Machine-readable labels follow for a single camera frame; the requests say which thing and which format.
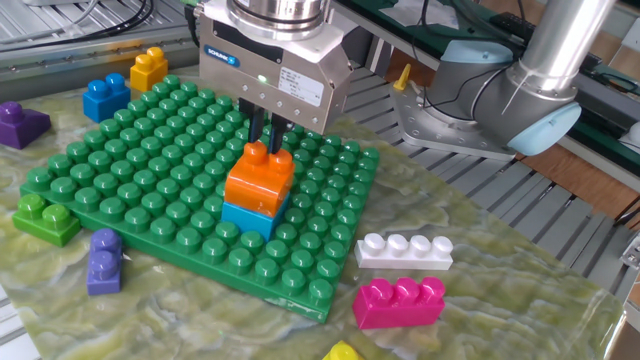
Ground yellow two-stud block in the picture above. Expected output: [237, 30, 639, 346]
[129, 46, 170, 94]

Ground orange large block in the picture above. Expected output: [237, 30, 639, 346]
[223, 140, 297, 219]

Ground small yellow object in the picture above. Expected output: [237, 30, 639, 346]
[392, 63, 413, 92]

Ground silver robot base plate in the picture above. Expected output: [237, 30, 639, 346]
[392, 82, 517, 162]

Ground light blue four-stud block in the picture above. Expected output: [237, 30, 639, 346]
[220, 193, 292, 243]

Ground white four-stud block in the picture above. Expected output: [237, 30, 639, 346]
[353, 232, 455, 272]

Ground silver Schunk gripper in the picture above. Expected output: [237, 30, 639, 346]
[197, 0, 354, 156]

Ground pink three-stud block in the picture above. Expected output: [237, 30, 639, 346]
[352, 276, 447, 331]

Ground white zip tie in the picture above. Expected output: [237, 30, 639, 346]
[501, 69, 531, 116]

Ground light green two-stud block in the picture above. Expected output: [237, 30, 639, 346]
[11, 193, 82, 248]

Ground violet two-stud block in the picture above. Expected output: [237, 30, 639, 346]
[85, 227, 124, 297]

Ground yellow-green one-stud block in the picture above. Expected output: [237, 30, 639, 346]
[322, 340, 364, 360]

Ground green studded baseplate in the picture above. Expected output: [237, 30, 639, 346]
[19, 73, 381, 325]

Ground dark blue two-stud block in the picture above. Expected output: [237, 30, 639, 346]
[82, 72, 132, 124]

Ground dark purple one-stud block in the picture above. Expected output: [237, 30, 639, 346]
[0, 101, 52, 150]

